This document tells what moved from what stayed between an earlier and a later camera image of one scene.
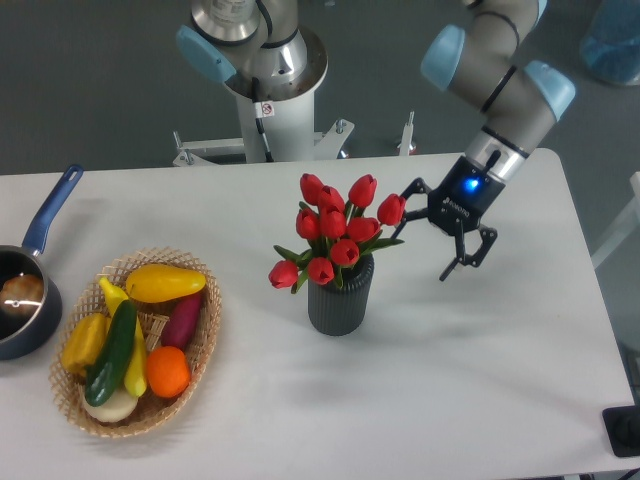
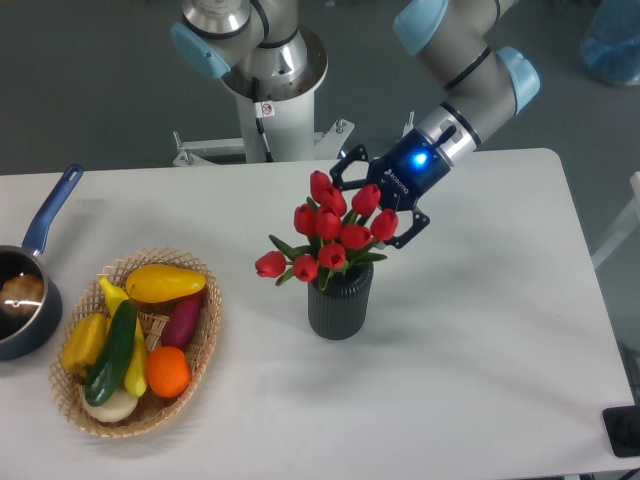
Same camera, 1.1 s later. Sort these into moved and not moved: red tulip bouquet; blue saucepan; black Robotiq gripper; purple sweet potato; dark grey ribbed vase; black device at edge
Moved: red tulip bouquet; black Robotiq gripper
Not moved: blue saucepan; dark grey ribbed vase; purple sweet potato; black device at edge
